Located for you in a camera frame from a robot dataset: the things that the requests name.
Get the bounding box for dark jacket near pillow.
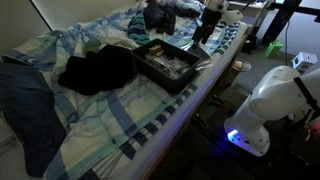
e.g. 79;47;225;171
143;0;176;35

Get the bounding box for blue checked bed sheet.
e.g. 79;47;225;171
1;2;245;180

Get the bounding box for teal striped cloth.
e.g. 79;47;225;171
127;11;150;45

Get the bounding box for green bag on floor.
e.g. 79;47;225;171
265;40;283;58

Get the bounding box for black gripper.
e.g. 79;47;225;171
191;8;222;49

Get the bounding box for black clothing heap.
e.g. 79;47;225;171
58;45;134;95

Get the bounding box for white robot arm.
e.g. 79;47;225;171
223;66;320;157

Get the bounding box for black camera stand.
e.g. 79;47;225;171
262;0;320;45

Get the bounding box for dark grey plastic box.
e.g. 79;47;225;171
131;39;200;95

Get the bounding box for white box on floor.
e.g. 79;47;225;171
291;52;318;74

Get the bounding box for yellow item in box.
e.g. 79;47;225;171
149;45;164;56

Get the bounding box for dark blue jeans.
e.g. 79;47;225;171
0;63;66;178

